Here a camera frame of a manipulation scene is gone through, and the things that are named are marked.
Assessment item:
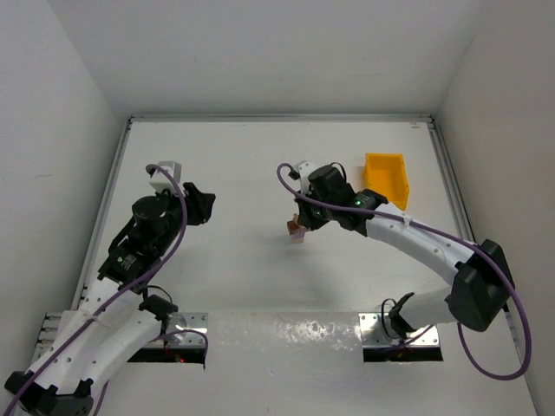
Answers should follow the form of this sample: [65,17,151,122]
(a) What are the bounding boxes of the brown rectangular wooden block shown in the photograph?
[286,220,302,235]

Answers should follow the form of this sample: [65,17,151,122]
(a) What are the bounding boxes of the yellow plastic bin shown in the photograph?
[362,153,409,211]

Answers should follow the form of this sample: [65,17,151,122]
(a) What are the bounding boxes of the helicopter shaped wooden piece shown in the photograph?
[292,213,302,228]

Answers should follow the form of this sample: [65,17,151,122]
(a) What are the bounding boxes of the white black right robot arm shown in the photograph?
[288,161,510,339]

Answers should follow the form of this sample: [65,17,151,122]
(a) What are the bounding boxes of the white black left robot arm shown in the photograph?
[4,182,216,415]

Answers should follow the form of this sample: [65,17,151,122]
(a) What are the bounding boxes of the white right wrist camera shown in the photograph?
[288,160,317,194]

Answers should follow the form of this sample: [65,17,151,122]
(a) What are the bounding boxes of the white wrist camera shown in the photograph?
[288,160,317,194]
[149,161,182,194]

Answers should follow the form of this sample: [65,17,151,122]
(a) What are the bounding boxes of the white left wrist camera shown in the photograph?
[149,161,182,194]

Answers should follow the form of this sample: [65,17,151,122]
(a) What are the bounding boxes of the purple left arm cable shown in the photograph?
[0,163,188,416]

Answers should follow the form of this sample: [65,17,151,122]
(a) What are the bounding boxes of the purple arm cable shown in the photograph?
[0,163,188,416]
[276,162,532,381]

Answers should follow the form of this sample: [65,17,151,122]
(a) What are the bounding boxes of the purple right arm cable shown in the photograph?
[276,162,532,381]

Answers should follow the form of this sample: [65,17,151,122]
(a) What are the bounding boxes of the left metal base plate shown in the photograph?
[146,312,208,349]

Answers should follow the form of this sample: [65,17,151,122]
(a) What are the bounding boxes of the metal base plate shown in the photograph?
[146,312,208,349]
[358,312,440,349]

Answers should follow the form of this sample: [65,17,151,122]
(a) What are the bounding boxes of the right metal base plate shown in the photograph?
[358,312,440,349]

